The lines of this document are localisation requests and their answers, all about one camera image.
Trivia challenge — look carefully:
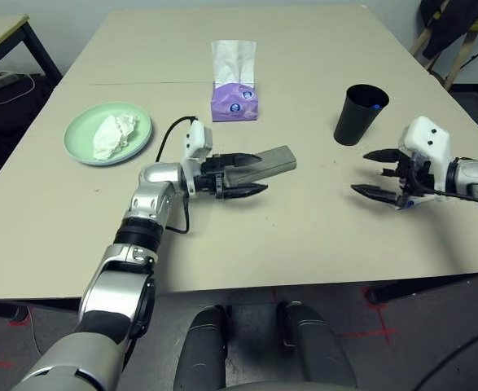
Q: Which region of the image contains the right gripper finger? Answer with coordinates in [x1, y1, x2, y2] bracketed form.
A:
[362, 148, 406, 164]
[350, 183, 403, 207]

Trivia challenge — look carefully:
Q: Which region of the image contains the white tissue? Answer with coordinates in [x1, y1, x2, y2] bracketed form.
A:
[92, 112, 139, 160]

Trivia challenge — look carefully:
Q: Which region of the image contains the dark grey robot left leg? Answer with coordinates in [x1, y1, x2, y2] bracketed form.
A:
[173, 305, 234, 390]

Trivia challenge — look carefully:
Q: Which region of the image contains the wooden stool yellow seat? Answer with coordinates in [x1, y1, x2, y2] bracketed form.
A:
[409, 15, 478, 90]

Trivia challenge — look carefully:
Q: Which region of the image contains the green plastic plate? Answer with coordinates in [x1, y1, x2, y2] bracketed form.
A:
[63, 101, 154, 167]

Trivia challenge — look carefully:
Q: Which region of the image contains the black plastic cup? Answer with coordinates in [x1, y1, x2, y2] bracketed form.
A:
[333, 83, 391, 147]

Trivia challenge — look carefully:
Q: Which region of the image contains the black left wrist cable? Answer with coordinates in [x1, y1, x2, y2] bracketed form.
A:
[156, 116, 197, 235]

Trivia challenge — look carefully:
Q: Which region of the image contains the white marker blue cap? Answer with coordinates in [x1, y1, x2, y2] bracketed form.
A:
[396, 195, 429, 212]

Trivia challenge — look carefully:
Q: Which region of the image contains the black jacket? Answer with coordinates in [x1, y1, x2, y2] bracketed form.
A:
[419, 0, 478, 60]

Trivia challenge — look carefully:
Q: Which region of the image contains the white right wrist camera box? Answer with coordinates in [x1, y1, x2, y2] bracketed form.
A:
[397, 116, 454, 192]

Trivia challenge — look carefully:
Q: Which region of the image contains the grey glasses case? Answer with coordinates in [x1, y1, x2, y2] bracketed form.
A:
[228, 144, 298, 188]

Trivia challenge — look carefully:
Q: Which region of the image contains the purple tissue pack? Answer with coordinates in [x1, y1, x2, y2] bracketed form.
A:
[210, 39, 260, 123]

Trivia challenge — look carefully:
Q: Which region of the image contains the white power adapter with cable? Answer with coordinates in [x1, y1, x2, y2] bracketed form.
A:
[0, 71, 36, 107]

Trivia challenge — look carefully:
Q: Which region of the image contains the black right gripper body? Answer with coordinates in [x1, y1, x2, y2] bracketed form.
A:
[379, 154, 438, 209]

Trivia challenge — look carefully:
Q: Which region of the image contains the black bag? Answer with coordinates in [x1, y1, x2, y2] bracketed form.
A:
[0, 72, 59, 196]

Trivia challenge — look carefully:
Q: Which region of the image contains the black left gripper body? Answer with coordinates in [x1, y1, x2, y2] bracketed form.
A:
[195, 154, 229, 200]

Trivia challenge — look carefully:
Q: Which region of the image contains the dark grey robot right leg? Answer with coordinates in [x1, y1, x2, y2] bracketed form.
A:
[277, 301, 357, 388]

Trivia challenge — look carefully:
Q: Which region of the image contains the dark grey robot leg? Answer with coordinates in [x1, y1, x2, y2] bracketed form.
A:
[277, 301, 357, 388]
[173, 305, 234, 390]

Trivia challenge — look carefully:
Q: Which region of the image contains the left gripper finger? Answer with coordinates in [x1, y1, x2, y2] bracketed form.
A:
[221, 151, 264, 169]
[223, 182, 270, 200]

